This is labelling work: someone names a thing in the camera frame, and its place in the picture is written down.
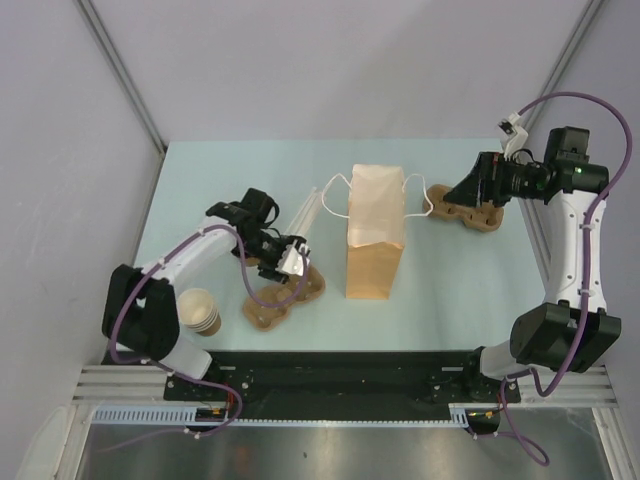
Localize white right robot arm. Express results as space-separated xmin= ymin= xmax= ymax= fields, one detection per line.
xmin=444 ymin=120 xmax=621 ymax=401

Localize left white cable duct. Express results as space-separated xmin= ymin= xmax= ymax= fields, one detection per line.
xmin=93 ymin=405 xmax=229 ymax=426

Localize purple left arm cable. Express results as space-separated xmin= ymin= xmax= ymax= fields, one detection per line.
xmin=94 ymin=225 xmax=311 ymax=452

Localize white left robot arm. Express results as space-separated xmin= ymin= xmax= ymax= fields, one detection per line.
xmin=102 ymin=188 xmax=320 ymax=400

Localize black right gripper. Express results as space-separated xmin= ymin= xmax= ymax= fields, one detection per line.
xmin=443 ymin=151 xmax=546 ymax=209

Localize white cable duct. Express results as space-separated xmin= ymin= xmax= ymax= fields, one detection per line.
xmin=93 ymin=405 xmax=229 ymax=426
xmin=449 ymin=403 xmax=503 ymax=429

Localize brown cardboard cup carrier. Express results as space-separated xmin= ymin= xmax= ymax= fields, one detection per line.
xmin=242 ymin=266 xmax=326 ymax=332
xmin=423 ymin=184 xmax=504 ymax=233

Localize right white cable duct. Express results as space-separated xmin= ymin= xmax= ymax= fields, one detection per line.
xmin=449 ymin=403 xmax=503 ymax=429

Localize brown paper takeout bag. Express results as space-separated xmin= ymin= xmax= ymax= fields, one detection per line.
xmin=321 ymin=164 xmax=434 ymax=300

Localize stack of brown paper cups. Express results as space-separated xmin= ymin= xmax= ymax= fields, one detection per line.
xmin=177 ymin=288 xmax=221 ymax=337

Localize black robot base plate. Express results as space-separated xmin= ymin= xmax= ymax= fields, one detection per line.
xmin=163 ymin=350 xmax=521 ymax=423

